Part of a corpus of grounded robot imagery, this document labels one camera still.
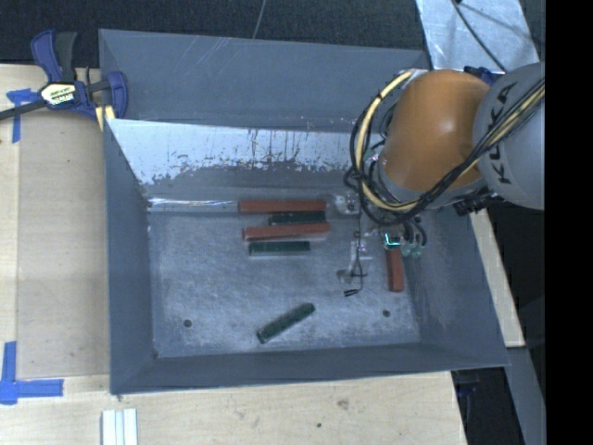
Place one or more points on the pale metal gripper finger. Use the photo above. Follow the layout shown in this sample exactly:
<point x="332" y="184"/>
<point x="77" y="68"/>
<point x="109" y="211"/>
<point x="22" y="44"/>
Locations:
<point x="359" y="254"/>
<point x="344" y="203"/>

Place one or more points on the grey metal bin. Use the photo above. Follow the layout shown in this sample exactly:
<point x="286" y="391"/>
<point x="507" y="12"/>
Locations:
<point x="222" y="285"/>

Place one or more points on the pale wood board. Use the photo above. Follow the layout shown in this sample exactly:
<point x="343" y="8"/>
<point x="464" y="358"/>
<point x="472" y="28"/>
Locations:
<point x="60" y="248"/>

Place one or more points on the black cylinder on white bracket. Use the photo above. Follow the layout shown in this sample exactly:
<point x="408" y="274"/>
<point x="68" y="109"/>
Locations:
<point x="469" y="205"/>

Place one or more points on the red-brown flat block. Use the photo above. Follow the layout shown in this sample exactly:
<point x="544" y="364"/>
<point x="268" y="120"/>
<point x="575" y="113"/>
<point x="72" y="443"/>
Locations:
<point x="282" y="207"/>
<point x="285" y="232"/>
<point x="395" y="271"/>

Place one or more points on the dark green flat block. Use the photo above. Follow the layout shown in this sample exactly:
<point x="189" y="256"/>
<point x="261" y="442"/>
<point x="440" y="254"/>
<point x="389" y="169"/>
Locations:
<point x="299" y="219"/>
<point x="286" y="322"/>
<point x="278" y="248"/>

